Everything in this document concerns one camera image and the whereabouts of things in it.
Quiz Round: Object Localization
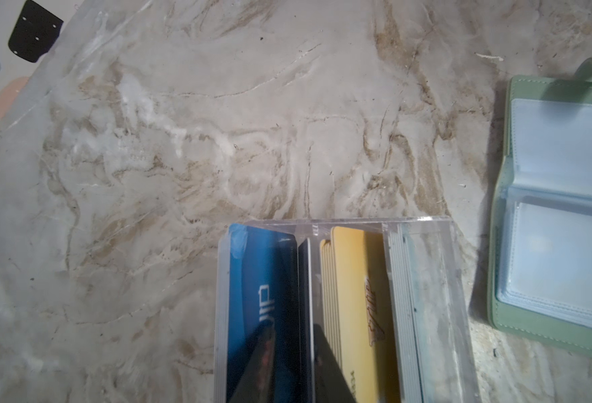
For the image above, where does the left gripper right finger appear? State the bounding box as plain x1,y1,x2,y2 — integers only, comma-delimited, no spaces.
314,324,356,403

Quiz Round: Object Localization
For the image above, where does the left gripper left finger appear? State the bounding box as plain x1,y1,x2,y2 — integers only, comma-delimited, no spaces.
228,325,276,403

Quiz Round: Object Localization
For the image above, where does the green card holder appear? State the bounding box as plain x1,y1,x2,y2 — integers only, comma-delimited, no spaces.
488,58,592,357

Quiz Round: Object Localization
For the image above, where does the dark blue credit card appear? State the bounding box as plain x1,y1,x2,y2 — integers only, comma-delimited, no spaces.
226,224,300,402

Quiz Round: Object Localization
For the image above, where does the beige credit card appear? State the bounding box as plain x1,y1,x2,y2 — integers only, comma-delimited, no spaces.
320,226,401,402

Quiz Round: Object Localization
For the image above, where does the clear acrylic card stand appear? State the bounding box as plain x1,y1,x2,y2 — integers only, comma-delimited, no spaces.
214,217,480,402

